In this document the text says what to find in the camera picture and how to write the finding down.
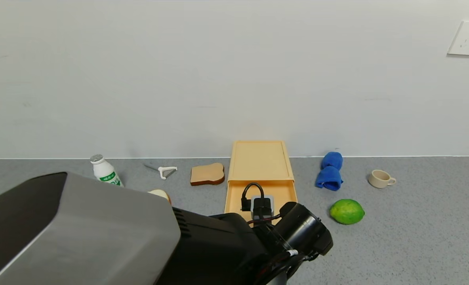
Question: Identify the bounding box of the yellow drawer with white handle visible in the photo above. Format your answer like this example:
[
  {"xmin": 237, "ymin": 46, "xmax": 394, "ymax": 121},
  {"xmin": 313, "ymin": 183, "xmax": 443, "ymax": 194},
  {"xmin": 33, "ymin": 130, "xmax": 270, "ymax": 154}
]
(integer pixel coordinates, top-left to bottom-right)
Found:
[{"xmin": 224, "ymin": 179, "xmax": 299, "ymax": 224}]

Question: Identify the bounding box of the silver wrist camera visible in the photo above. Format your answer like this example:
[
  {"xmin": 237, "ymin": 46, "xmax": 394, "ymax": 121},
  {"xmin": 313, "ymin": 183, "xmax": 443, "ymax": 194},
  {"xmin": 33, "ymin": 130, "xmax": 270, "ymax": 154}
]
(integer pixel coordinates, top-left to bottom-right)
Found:
[{"xmin": 250, "ymin": 194, "xmax": 275, "ymax": 221}]

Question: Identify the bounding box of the white wall outlet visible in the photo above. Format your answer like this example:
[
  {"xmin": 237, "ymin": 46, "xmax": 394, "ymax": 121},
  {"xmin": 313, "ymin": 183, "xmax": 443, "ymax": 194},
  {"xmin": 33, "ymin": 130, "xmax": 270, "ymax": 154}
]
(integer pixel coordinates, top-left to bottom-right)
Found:
[{"xmin": 447, "ymin": 21, "xmax": 469, "ymax": 57}]

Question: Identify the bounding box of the white peeler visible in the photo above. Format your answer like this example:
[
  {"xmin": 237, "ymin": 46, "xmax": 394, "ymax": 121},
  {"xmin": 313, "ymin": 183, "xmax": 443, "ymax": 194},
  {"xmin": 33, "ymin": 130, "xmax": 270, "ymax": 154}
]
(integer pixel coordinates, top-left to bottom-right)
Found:
[{"xmin": 144, "ymin": 163, "xmax": 178, "ymax": 181}]

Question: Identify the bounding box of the white bread slice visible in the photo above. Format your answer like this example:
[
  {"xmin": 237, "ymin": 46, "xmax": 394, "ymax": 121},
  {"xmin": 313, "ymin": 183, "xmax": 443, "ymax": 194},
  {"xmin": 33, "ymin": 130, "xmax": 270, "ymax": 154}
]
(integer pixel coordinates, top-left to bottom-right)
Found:
[{"xmin": 147, "ymin": 189, "xmax": 172, "ymax": 205}]

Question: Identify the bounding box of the beige cup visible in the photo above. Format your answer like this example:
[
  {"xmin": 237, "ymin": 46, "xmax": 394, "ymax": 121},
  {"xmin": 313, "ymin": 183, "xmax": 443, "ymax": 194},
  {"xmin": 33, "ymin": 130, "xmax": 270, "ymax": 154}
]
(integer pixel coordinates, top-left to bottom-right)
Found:
[{"xmin": 368, "ymin": 169, "xmax": 397, "ymax": 189}]

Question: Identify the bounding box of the brown toast slice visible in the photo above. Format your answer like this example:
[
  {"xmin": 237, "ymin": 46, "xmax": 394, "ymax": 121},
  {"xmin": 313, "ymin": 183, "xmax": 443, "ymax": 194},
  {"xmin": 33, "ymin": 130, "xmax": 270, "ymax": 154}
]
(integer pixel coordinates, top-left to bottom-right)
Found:
[{"xmin": 190, "ymin": 162, "xmax": 226, "ymax": 186}]

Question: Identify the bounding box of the white milk bottle green label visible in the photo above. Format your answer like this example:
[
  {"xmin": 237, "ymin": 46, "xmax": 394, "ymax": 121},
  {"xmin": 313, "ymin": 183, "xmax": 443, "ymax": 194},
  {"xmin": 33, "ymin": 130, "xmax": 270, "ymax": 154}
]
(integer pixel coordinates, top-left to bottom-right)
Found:
[{"xmin": 90, "ymin": 154, "xmax": 124, "ymax": 187}]

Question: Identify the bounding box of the green lime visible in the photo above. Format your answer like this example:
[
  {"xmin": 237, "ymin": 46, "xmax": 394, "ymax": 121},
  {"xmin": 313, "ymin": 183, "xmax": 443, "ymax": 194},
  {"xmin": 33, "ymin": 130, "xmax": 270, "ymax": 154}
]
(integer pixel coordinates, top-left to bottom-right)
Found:
[{"xmin": 330, "ymin": 199, "xmax": 366, "ymax": 225}]

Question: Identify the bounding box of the blue cloth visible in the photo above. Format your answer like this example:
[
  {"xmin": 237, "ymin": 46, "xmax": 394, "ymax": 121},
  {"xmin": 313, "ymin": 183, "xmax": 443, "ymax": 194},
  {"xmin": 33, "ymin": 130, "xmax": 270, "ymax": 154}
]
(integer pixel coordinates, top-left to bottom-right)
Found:
[{"xmin": 315, "ymin": 151, "xmax": 344, "ymax": 192}]

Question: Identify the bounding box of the black camera cable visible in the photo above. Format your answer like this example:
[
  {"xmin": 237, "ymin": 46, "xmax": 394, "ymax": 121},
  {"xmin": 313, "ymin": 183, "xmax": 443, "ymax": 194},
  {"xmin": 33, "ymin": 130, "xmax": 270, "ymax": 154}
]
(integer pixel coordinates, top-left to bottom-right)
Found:
[{"xmin": 241, "ymin": 182, "xmax": 265, "ymax": 213}]

